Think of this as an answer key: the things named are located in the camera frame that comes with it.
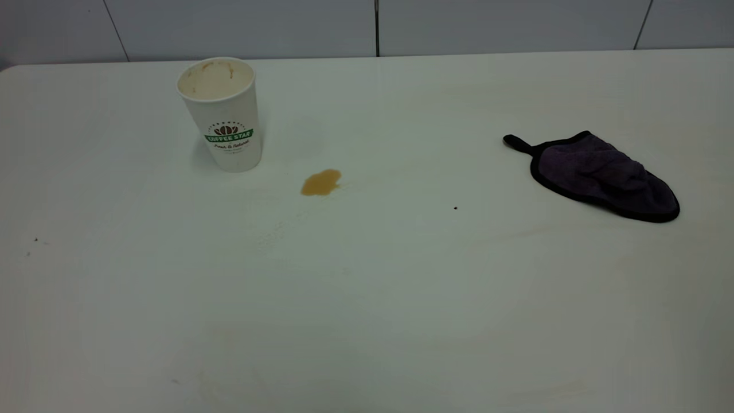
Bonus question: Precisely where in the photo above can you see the white paper coffee cup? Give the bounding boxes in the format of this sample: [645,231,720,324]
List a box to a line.
[176,57,263,173]

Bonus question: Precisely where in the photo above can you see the purple cloth with black trim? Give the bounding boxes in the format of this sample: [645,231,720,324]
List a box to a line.
[503,130,681,223]

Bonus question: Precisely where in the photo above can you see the brown coffee spill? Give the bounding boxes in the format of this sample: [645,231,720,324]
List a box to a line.
[300,169,343,197]

